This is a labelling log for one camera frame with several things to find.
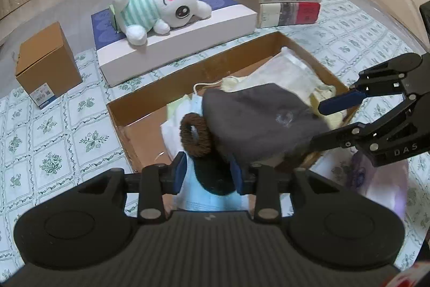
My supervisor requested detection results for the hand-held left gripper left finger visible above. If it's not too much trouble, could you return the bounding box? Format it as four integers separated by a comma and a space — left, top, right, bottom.
76, 151, 187, 224

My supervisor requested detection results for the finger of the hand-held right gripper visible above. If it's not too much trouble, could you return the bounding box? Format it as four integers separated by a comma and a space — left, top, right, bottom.
317, 52, 423, 115
308, 94, 419, 153

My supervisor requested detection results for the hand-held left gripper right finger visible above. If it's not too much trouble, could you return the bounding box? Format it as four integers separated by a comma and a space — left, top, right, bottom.
230, 157, 360, 224

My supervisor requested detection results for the black sock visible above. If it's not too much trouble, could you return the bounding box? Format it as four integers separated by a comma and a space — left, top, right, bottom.
195, 153, 237, 196

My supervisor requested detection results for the blue face mask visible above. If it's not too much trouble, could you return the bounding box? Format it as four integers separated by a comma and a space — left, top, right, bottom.
175, 95, 249, 212

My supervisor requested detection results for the grey knit beanie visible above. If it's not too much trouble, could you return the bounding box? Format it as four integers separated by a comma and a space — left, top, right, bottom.
180, 113, 216, 158

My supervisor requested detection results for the purple tissue pack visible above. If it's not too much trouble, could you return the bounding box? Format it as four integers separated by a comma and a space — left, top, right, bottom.
351, 151, 409, 210

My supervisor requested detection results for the white translucent bag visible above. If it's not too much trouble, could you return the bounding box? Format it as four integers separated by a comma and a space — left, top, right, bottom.
235, 47, 328, 99

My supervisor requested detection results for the green cloth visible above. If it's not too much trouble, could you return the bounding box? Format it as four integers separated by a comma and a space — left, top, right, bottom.
166, 98, 195, 123

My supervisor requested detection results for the yellow knit hat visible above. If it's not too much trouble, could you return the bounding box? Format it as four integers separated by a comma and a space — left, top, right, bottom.
220, 75, 353, 131

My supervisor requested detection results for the thick red spine book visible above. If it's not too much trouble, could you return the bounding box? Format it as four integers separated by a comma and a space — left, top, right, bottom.
256, 1, 320, 29

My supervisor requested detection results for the floral tablecloth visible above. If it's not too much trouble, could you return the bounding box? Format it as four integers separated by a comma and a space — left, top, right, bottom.
0, 0, 430, 274

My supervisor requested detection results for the blue and white flat box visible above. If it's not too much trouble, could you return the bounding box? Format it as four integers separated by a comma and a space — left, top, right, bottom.
91, 0, 257, 87

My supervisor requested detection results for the white plush toy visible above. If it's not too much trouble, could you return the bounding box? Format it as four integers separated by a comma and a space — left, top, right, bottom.
111, 0, 213, 46

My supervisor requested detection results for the small brown cardboard box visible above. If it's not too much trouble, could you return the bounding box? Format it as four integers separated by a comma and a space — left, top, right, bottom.
15, 21, 83, 110

